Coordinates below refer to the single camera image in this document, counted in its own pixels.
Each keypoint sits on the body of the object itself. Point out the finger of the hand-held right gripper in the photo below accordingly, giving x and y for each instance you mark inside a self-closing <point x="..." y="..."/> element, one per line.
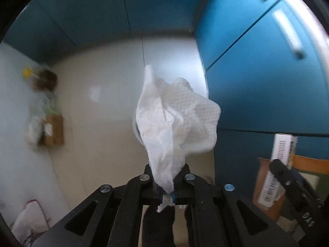
<point x="285" y="178"/>

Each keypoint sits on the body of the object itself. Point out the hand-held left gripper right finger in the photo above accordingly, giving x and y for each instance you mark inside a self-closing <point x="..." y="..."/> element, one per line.
<point x="173" y="196"/>

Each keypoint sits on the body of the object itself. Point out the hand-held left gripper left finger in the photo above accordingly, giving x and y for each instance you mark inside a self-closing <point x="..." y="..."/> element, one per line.
<point x="157" y="195"/>

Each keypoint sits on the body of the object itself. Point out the white barcode carton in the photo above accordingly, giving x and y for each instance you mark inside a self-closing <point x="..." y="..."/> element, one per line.
<point x="281" y="146"/>

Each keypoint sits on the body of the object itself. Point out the white paper tissue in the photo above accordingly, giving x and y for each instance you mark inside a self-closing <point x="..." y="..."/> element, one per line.
<point x="177" y="118"/>

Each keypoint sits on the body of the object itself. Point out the brown cardboard piece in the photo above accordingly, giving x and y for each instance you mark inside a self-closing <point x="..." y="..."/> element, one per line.
<point x="260" y="180"/>

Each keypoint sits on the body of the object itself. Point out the white round bin rim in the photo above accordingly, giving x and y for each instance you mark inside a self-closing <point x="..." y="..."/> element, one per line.
<point x="135" y="131"/>

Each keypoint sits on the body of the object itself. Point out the blue cabinet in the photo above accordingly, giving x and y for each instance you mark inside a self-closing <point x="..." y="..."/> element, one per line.
<point x="257" y="87"/>

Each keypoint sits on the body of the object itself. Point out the small brown cardboard box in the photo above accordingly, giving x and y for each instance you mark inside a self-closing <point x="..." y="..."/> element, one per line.
<point x="54" y="131"/>

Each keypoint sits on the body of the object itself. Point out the white bag with pink trim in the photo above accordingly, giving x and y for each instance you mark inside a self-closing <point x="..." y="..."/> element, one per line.
<point x="28" y="218"/>

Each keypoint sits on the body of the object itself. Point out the white and green plastic bag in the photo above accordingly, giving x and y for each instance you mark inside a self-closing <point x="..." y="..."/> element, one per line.
<point x="38" y="118"/>

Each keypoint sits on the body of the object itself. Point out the brown fuzzy object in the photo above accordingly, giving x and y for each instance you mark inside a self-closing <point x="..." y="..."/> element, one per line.
<point x="46" y="79"/>

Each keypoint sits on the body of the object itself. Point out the small yellow object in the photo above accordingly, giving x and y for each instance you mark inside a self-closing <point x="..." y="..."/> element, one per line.
<point x="26" y="72"/>

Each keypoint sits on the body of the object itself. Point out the blue cupboard front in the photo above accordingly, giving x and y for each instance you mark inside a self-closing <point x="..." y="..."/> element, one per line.
<point x="102" y="12"/>

